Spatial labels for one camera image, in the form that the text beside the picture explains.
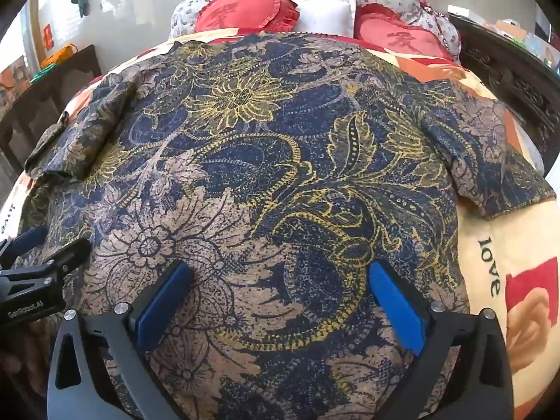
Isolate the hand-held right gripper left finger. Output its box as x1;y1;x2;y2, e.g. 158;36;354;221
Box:
46;259;195;420

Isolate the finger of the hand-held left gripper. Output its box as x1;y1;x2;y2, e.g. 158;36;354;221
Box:
0;226;49;258
0;238;91;296

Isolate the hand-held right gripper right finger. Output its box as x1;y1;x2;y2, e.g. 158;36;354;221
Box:
367;259;515;420

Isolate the blue gold floral shirt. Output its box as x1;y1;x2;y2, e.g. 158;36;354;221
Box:
17;33;556;420

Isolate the printed rose blanket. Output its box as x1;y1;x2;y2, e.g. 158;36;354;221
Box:
0;26;560;420

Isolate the dark wooden cabinet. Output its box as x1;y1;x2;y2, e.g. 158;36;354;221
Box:
0;44;102;171

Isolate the green packet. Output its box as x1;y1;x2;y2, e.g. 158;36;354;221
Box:
30;63;57;83

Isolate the yellow orange bag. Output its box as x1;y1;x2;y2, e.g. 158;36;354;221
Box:
40;44;75;65

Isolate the dark carved wooden furniture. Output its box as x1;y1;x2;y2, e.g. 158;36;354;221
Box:
446;13;560;176

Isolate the red heart pillow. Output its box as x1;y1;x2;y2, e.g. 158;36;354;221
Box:
356;3;451;60
195;0;300;33

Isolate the pile of colourful packets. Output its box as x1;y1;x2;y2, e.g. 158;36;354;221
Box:
494;17;560;71

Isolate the white pillow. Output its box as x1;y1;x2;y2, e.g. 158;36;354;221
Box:
286;0;357;38

